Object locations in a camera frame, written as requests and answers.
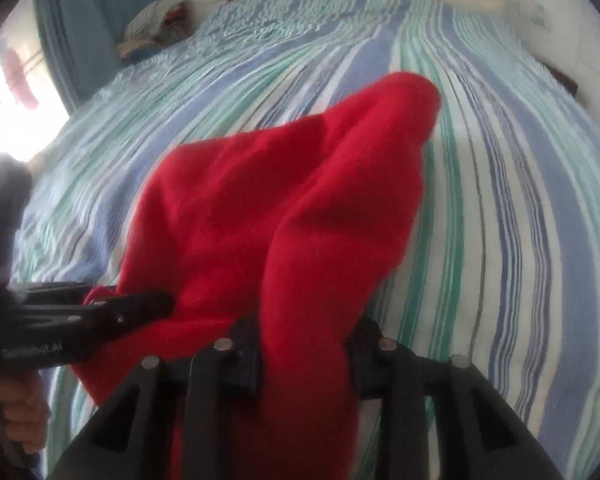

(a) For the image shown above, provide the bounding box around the red knit sweater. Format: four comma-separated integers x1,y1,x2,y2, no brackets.
72,72,442,480

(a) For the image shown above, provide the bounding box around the pile of mixed clothes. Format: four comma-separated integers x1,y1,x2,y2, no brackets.
117,0,201,63

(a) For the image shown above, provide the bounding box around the white wall socket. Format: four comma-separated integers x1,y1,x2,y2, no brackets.
517,2,548,26

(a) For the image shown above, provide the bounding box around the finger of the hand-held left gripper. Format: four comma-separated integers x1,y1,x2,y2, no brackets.
15,283,118,304
87,291,176,333

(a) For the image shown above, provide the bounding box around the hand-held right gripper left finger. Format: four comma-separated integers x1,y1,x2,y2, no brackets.
47,317,266,480

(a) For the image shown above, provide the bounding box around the person's left hand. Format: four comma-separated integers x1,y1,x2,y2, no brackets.
0,371,51,453

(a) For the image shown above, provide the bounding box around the striped bed sheet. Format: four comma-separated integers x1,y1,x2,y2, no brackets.
15,0,600,480

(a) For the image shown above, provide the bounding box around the blue curtain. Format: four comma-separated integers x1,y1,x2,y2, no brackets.
32,0,166,116

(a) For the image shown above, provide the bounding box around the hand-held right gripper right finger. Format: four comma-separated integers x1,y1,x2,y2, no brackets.
347,317,563,480

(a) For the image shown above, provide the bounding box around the bright window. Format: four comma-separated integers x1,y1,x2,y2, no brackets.
0,42,73,161

